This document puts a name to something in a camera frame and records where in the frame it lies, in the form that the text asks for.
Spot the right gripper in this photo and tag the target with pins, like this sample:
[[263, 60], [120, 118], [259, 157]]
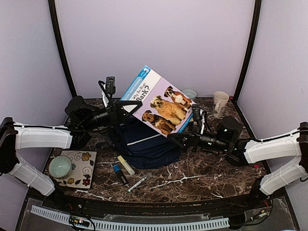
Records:
[[193, 138]]

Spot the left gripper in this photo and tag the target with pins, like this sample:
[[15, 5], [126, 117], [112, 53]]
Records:
[[114, 111]]

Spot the dog book Why Dogs Bark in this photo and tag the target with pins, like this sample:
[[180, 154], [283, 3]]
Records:
[[164, 108]]

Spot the navy blue student backpack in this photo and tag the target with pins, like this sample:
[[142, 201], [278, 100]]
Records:
[[141, 146]]

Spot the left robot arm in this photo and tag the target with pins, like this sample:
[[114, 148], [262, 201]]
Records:
[[84, 120]]

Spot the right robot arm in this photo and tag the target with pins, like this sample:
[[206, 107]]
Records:
[[241, 152]]

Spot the small green bowl at back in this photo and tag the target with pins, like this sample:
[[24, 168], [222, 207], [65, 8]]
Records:
[[191, 94]]

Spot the white green pen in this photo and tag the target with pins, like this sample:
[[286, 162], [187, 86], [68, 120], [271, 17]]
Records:
[[139, 182]]

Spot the yellow highlighter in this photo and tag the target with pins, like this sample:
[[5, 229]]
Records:
[[125, 164]]

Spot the blue black marker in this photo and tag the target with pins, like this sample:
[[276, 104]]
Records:
[[120, 175]]

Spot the cream ceramic mug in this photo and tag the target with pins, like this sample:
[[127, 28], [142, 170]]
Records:
[[220, 101]]

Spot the floral square plate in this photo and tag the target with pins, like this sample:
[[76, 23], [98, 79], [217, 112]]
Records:
[[82, 169]]

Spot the green bowl on plate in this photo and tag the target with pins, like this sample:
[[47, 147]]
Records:
[[60, 167]]

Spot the small circuit board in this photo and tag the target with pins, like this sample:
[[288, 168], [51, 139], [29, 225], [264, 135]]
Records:
[[78, 221]]

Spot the left black frame post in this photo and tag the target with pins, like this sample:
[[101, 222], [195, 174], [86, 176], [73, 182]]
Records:
[[60, 47]]

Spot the black frame post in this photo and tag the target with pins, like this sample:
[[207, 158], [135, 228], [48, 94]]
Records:
[[60, 47], [249, 49]]

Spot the black front rail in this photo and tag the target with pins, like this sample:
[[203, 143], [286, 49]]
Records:
[[172, 199]]

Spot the white slotted cable duct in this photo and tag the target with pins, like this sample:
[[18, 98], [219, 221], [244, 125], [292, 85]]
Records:
[[121, 223]]

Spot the right black frame post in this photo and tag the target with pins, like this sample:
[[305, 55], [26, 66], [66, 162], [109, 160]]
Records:
[[249, 49]]

